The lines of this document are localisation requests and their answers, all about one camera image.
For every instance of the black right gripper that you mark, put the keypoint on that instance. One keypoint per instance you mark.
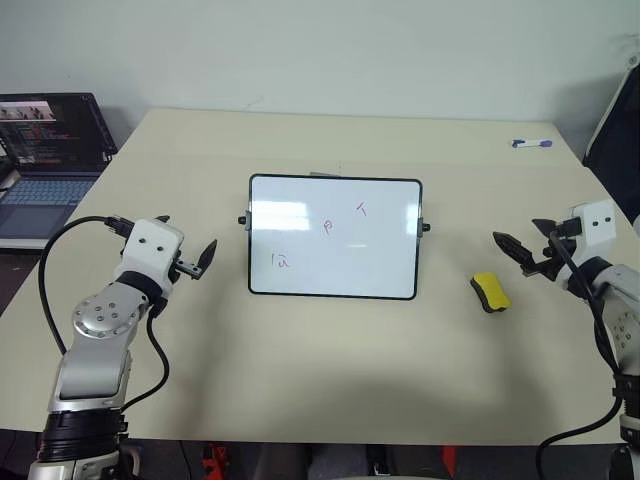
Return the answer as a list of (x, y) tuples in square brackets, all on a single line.
[(542, 267)]

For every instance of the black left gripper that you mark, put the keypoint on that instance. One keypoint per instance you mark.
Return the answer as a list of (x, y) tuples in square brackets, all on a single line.
[(187, 268)]

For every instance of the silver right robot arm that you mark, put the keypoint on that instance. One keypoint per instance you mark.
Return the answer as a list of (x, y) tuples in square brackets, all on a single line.
[(620, 310)]

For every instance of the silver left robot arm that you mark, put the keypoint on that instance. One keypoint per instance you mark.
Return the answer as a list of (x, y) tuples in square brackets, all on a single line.
[(100, 320)]

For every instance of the yellow and black eraser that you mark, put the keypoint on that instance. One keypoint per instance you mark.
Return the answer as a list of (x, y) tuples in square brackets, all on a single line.
[(491, 291)]

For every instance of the white and purple marker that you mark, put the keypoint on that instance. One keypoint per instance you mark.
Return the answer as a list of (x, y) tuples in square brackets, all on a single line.
[(531, 144)]

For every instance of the black fabric panel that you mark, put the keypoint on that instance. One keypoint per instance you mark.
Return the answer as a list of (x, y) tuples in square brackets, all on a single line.
[(617, 145)]

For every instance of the small black-framed whiteboard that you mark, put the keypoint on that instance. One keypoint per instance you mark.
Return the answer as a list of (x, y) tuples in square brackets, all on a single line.
[(332, 235)]

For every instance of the open dark laptop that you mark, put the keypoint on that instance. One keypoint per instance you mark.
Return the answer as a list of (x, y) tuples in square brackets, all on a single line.
[(45, 165)]

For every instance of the red object under table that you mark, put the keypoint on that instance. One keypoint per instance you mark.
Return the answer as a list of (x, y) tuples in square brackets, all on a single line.
[(448, 457), (212, 462)]

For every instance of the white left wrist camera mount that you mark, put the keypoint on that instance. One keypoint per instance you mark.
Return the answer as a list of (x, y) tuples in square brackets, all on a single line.
[(152, 242)]

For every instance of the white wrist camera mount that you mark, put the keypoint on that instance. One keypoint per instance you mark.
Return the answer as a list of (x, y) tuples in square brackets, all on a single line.
[(152, 242), (597, 220)]

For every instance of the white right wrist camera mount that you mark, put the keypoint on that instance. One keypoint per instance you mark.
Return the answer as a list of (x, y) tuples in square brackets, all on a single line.
[(597, 220)]

